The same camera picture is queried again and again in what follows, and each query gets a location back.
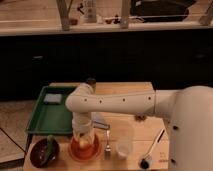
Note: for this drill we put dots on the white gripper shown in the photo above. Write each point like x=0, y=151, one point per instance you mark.
x=82, y=123

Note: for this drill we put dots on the red yellow apple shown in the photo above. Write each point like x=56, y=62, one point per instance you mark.
x=84, y=143

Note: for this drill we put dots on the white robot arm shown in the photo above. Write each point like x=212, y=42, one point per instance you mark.
x=189, y=110

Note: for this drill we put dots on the red bowl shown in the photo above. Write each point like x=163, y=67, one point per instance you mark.
x=84, y=155

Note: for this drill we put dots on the dark brown bowl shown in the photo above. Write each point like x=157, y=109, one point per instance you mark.
x=38, y=151

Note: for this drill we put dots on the grey blue cloth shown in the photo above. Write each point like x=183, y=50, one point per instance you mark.
x=99, y=121

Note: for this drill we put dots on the silver fork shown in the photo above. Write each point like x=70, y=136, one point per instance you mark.
x=107, y=148

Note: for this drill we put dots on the green cucumber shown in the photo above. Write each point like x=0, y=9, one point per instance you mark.
x=49, y=149

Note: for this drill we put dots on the green plastic tray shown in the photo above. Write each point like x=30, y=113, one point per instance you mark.
x=48, y=118

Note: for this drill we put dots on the clear plastic cup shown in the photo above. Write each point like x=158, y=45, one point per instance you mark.
x=124, y=147

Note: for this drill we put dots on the blue grey sponge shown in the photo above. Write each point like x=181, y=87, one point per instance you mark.
x=52, y=99

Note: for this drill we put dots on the small jar with dark lid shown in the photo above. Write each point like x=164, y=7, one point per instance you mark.
x=91, y=81

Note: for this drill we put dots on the wooden chair leg middle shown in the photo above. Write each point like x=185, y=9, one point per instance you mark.
x=125, y=12

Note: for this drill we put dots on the black bag on floor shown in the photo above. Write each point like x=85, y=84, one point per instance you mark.
x=161, y=10

